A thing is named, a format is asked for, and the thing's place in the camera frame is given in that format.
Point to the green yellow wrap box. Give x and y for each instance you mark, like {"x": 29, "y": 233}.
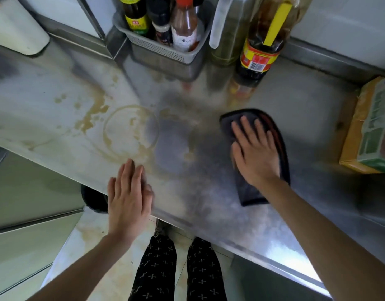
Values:
{"x": 368, "y": 134}

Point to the black cap spice jars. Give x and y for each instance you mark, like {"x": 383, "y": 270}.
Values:
{"x": 161, "y": 21}

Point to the dark blue towel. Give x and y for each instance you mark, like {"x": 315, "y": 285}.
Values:
{"x": 252, "y": 194}

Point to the yellow cap soy sauce bottle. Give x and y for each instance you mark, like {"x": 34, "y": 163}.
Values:
{"x": 136, "y": 18}

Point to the large yellow cap oil bottle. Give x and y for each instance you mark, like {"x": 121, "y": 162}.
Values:
{"x": 258, "y": 59}

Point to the person's right forearm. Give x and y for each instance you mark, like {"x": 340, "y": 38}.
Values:
{"x": 330, "y": 247}

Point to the person's left forearm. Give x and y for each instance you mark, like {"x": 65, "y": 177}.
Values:
{"x": 82, "y": 272}

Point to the black shoe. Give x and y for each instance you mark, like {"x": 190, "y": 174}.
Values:
{"x": 162, "y": 228}

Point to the black patterned trousers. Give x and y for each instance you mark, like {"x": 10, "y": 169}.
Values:
{"x": 154, "y": 272}

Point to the steel wall trim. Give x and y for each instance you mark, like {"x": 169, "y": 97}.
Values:
{"x": 98, "y": 31}

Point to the black trash bin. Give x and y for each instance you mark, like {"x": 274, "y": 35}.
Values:
{"x": 93, "y": 200}

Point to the white top oil dispenser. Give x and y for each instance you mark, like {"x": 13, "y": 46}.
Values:
{"x": 230, "y": 37}

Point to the grey perforated plastic tray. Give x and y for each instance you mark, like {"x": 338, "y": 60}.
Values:
{"x": 161, "y": 50}

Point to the red cap sauce bottle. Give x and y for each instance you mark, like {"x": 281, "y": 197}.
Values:
{"x": 184, "y": 28}

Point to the white cutting board holder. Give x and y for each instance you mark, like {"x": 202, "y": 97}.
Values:
{"x": 17, "y": 28}

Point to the person's left hand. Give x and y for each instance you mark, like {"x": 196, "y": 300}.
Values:
{"x": 129, "y": 203}

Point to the black cap grinder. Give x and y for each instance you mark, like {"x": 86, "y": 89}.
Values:
{"x": 201, "y": 28}

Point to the person's right hand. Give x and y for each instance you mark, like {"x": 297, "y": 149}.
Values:
{"x": 258, "y": 156}

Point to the pale green cabinet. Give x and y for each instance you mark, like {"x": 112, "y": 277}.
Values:
{"x": 29, "y": 231}

